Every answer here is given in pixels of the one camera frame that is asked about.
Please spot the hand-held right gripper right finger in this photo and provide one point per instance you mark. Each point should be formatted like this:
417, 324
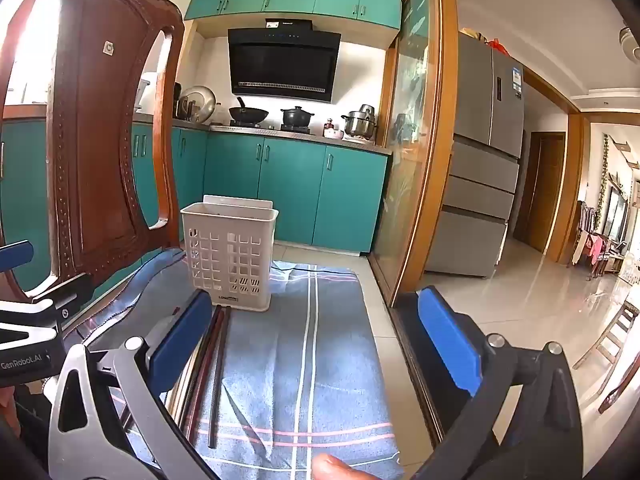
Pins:
450, 340

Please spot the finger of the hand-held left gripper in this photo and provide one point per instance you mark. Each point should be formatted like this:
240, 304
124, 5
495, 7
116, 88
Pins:
15, 256
65, 295

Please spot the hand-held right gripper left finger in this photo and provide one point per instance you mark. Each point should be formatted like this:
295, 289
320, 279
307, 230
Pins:
182, 335

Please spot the metal chopstick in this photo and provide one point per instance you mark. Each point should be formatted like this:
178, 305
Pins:
187, 387

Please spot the dark red chopstick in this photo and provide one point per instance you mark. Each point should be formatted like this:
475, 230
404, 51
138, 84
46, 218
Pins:
203, 385

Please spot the white plastic utensil basket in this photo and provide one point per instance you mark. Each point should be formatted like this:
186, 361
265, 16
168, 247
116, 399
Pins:
225, 260

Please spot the person's right hand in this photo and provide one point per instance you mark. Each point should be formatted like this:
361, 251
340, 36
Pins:
335, 467

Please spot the blue striped cloth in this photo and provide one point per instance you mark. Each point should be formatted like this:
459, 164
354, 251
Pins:
300, 360

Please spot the carved wooden chair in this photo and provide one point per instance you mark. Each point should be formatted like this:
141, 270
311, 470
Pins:
95, 135

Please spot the slatted wooden chair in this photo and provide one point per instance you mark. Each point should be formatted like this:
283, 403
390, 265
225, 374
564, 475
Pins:
617, 345

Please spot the clothes drying rack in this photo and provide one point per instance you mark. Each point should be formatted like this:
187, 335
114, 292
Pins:
595, 245

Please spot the brown wooden door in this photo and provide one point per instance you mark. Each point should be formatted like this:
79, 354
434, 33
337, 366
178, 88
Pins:
542, 190

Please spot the grey refrigerator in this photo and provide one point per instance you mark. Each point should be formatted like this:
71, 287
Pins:
480, 160

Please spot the gas stove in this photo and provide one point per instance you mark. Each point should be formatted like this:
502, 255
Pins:
260, 127

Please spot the green garland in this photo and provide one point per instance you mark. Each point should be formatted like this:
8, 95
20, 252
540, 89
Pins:
606, 170

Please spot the black wok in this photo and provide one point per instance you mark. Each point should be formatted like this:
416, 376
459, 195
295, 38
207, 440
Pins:
248, 112

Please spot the steel pan lid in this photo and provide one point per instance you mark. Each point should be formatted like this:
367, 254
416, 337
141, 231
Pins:
197, 102

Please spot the wooden framed glass sliding door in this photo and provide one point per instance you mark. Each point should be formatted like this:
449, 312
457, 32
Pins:
410, 110

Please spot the stainless steel pot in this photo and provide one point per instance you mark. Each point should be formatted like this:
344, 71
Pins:
360, 122

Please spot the small red jar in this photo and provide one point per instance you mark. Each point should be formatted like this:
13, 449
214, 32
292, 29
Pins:
331, 130

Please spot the black cooking pot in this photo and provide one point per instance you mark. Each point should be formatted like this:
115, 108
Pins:
296, 117

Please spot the black range hood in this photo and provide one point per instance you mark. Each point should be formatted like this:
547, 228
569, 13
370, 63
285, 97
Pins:
282, 67

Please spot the red bag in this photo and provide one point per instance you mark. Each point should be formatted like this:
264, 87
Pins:
497, 46

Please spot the ceiling lamp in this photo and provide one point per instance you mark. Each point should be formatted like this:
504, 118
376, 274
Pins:
631, 42

